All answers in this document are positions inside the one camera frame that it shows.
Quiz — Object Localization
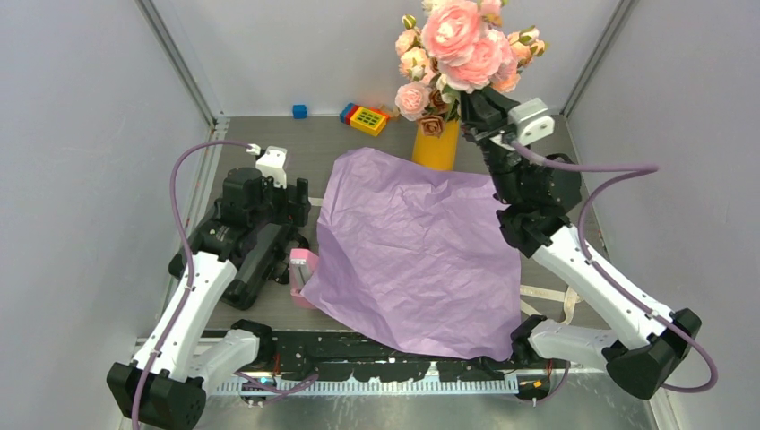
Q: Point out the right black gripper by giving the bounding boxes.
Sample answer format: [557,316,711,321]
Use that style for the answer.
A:
[458,64,529,205]

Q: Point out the brown roses stem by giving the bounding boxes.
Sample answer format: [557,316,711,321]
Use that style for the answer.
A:
[415,58,458,137]

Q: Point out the pink roses stem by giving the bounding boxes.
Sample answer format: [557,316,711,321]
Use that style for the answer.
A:
[421,1,501,93]
[486,26,546,83]

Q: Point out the purple wrapping paper sheet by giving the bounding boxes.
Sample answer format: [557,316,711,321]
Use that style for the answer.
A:
[302,148,521,361]

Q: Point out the beige ribbon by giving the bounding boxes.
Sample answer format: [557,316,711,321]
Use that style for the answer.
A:
[520,285,583,325]

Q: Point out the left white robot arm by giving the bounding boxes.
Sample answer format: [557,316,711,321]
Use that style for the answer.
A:
[107,168,311,429]

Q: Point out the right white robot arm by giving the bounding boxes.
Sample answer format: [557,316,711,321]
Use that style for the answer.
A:
[458,88,702,400]

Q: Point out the yellow vase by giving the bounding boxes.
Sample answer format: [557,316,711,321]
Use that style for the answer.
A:
[411,116,460,171]

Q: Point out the peach roses in vase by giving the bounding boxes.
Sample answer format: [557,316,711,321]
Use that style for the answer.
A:
[393,14,436,121]

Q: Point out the pink toy toaster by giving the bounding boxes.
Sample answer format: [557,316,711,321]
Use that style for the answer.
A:
[289,248,318,310]

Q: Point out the black hard case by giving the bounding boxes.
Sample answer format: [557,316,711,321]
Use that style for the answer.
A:
[189,205,309,310]

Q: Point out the blue cube block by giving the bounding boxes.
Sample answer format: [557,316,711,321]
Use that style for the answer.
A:
[291,104,308,119]

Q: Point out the yellow toy block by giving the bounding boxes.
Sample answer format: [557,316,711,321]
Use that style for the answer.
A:
[339,103,389,137]

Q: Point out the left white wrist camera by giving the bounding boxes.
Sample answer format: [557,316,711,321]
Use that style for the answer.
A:
[246,144,288,189]

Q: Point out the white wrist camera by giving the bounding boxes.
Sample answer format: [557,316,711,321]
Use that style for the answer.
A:
[246,144,288,189]
[490,98,555,151]

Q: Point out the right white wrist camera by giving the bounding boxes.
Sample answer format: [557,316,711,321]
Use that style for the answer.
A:
[490,98,555,151]

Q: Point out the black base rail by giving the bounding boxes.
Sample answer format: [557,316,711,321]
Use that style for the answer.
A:
[241,331,564,383]

